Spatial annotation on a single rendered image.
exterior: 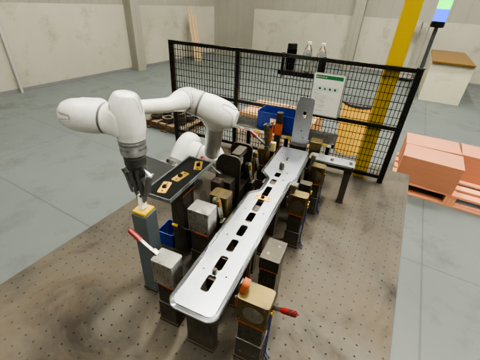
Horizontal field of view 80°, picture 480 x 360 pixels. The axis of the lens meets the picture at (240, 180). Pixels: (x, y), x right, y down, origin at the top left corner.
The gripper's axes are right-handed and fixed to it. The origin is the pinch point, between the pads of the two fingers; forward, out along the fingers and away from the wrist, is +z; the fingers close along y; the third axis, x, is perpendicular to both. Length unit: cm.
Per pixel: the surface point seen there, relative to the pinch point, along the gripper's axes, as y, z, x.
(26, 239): -169, 119, 29
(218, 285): 37.4, 18.9, -8.3
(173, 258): 19.5, 12.9, -9.1
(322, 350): 78, 49, 3
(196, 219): 16.5, 12.1, 12.0
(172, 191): 3.6, 2.9, 14.2
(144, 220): 3.1, 5.7, -3.5
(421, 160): 146, 73, 271
